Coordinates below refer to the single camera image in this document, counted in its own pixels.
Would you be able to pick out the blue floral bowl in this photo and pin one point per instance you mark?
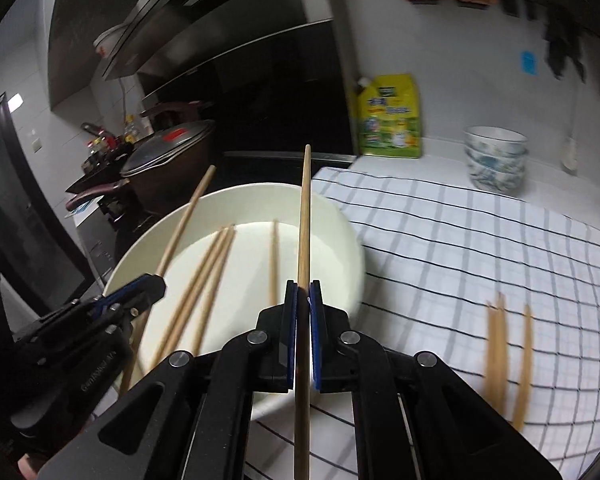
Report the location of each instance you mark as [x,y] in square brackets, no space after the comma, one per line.
[496,141]
[488,179]
[510,164]

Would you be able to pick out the black white checkered cloth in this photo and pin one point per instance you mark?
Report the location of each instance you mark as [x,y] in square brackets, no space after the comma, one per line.
[438,256]

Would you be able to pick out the yellow green seasoning pouch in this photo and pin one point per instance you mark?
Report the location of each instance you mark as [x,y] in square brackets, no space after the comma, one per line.
[389,122]

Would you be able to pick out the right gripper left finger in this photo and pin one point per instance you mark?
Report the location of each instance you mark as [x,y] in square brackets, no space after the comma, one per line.
[276,369]

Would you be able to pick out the top blue floral bowl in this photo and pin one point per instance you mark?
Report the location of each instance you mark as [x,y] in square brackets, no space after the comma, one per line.
[496,141]

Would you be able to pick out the black range hood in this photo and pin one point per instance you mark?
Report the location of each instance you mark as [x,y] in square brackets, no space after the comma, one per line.
[273,75]

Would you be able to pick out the wooden chopstick on cloth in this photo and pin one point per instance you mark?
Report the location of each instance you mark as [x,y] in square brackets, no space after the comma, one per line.
[501,366]
[491,374]
[526,373]

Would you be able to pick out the left human hand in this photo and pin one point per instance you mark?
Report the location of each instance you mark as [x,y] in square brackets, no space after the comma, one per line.
[29,467]

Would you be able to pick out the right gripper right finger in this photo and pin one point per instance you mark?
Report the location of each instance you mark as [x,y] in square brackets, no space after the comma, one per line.
[332,367]

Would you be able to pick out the black hanging rag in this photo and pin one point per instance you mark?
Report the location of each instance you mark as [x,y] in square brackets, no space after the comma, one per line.
[562,35]

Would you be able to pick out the lone wooden chopstick in basin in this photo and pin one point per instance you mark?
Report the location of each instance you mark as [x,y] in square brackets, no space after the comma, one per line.
[273,270]

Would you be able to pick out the white dish brush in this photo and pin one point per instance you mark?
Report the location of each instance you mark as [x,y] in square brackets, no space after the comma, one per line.
[569,153]

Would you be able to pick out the white oval plastic basin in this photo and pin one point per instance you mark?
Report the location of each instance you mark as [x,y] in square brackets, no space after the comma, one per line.
[337,259]

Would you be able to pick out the middle blue floral bowl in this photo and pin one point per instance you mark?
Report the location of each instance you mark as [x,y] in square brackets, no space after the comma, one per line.
[510,164]

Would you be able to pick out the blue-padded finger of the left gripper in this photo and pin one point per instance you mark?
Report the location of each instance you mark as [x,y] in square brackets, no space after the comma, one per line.
[132,299]

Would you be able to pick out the dark pot with lid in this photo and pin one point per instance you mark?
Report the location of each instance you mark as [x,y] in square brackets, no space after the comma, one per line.
[164,170]

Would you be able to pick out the bottom blue floral bowl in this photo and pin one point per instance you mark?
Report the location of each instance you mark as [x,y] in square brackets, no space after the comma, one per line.
[488,179]

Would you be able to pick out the blue wall hook sticker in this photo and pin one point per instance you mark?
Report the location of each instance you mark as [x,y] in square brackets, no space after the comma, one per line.
[528,62]

